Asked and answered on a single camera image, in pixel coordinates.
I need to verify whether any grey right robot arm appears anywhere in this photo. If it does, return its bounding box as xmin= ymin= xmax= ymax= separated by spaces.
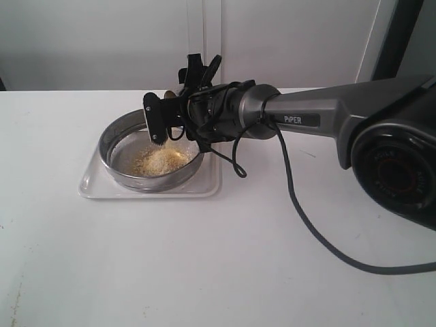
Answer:
xmin=178 ymin=54 xmax=435 ymax=229

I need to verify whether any round stainless steel sieve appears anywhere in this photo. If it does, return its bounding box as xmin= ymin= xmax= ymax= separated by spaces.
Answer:
xmin=98 ymin=109 xmax=204 ymax=193

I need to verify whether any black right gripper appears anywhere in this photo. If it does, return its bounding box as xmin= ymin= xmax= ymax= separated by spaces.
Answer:
xmin=175 ymin=53 xmax=242 ymax=153

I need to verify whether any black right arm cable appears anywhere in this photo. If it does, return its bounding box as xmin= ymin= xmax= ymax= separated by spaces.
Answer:
xmin=166 ymin=80 xmax=436 ymax=275

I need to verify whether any stainless steel cup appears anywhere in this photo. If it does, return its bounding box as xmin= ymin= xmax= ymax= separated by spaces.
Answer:
xmin=163 ymin=90 xmax=177 ymax=99

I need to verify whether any white rectangular plastic tray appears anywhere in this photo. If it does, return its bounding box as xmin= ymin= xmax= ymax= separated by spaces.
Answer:
xmin=79 ymin=145 xmax=221 ymax=199

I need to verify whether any yellow grain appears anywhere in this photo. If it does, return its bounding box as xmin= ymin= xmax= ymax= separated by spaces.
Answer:
xmin=128 ymin=143 xmax=196 ymax=177

